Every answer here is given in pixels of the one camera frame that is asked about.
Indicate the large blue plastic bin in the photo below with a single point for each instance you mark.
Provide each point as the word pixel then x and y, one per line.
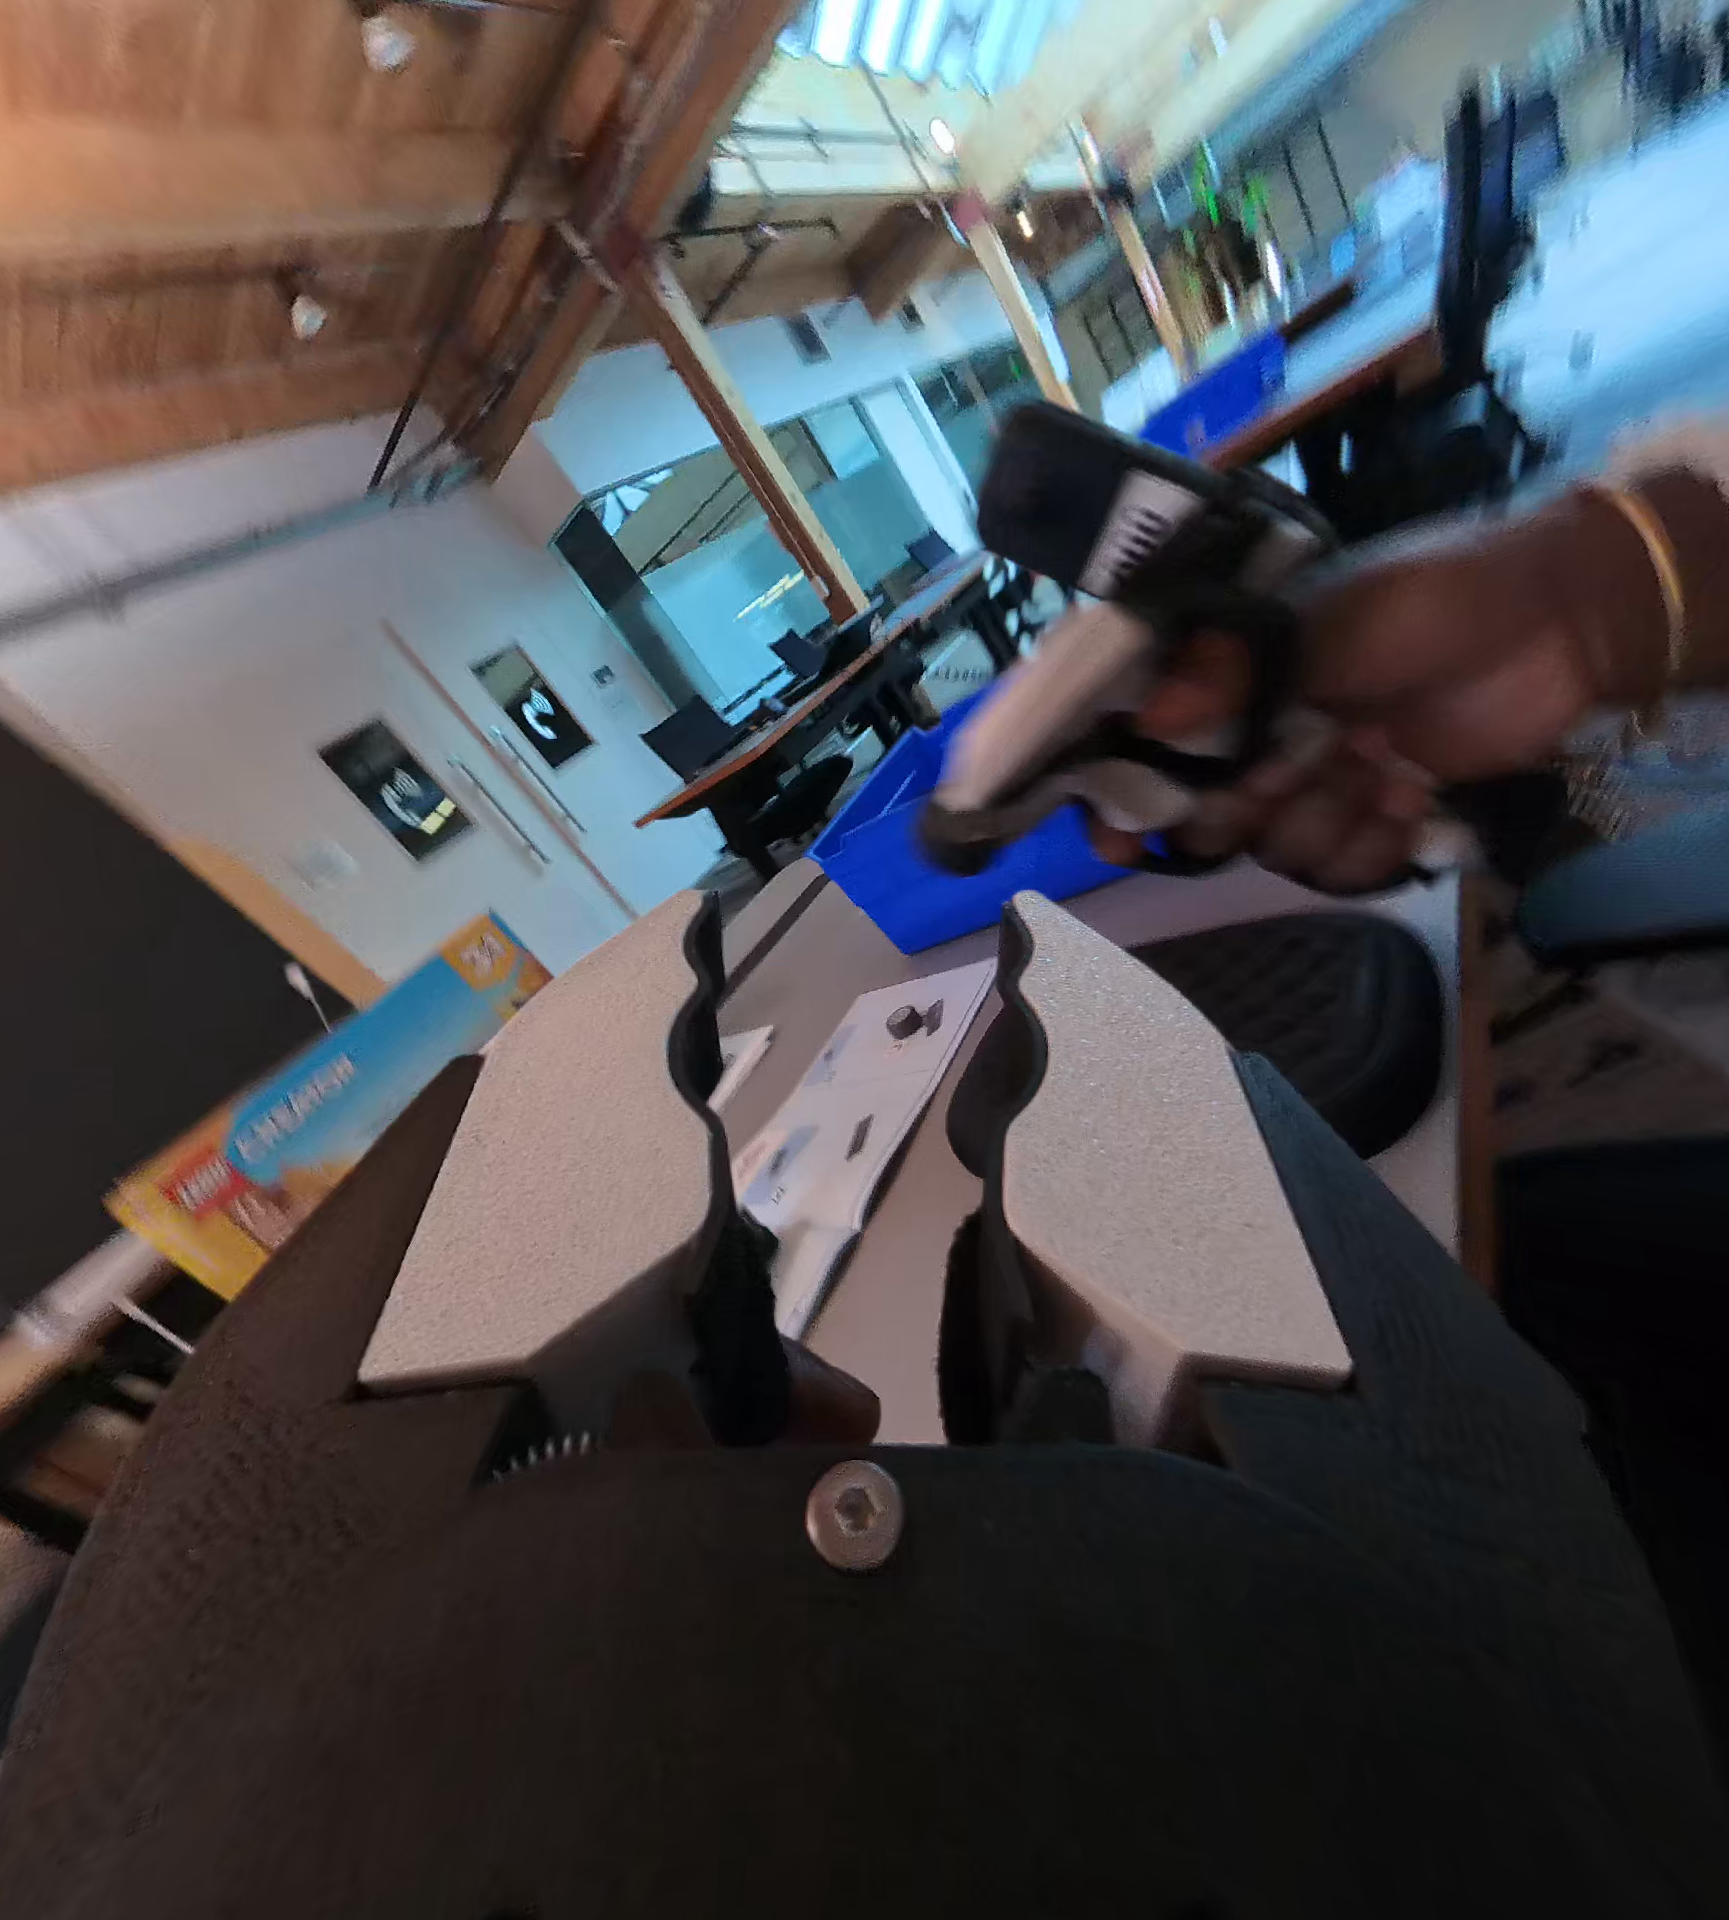
pixel 955 856

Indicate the lego set box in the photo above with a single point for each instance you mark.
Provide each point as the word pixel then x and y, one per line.
pixel 294 1127

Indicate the small blue plastic bin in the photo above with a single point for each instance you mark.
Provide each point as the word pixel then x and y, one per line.
pixel 1220 391

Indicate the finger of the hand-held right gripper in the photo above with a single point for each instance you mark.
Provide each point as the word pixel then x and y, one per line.
pixel 1089 676
pixel 1060 797

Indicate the person's right hand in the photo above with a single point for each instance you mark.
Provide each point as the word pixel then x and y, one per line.
pixel 1435 676

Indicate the black white-framed panel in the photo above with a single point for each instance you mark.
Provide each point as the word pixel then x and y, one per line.
pixel 55 1020

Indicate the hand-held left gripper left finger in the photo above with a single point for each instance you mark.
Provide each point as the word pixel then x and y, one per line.
pixel 552 1201

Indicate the open lego instruction booklet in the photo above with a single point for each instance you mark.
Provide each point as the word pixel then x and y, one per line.
pixel 852 1127

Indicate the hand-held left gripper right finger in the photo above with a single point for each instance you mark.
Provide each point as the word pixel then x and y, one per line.
pixel 1166 1201

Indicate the black office chair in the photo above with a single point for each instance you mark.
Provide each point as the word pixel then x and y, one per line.
pixel 1480 240

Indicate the long dark office desk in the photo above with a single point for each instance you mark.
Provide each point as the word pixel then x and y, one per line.
pixel 806 720

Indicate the black quilted pad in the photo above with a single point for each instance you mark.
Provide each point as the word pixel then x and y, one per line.
pixel 1316 1020

